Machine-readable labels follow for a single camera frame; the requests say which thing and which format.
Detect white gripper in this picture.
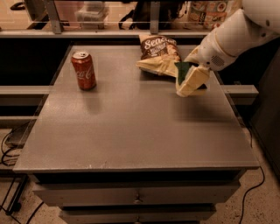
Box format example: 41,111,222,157
176,30,236,97

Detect green and yellow sponge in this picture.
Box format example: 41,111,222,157
175,62,209,90

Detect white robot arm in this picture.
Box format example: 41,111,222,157
176,0,280,97

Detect red coke can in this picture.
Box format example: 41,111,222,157
71,51,96,91

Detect brown chip bag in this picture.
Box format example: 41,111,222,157
136,35,181,77

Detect colourful snack bag background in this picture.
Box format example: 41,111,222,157
185,0,242,30

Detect black bag background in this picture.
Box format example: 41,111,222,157
118,0,186,30

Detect clear plastic container background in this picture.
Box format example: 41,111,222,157
75,1,109,29

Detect grey top drawer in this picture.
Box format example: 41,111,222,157
33,181,240,207

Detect grey drawer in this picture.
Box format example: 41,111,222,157
33,181,240,207
59,206,215,224

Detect grey metal railing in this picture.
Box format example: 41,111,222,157
0,0,211,39

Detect grey lower drawer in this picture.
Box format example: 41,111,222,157
59,206,215,224

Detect black floor cable right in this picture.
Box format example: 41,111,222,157
238,139,266,224

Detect black floor cables left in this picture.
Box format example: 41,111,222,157
0,122,45,224

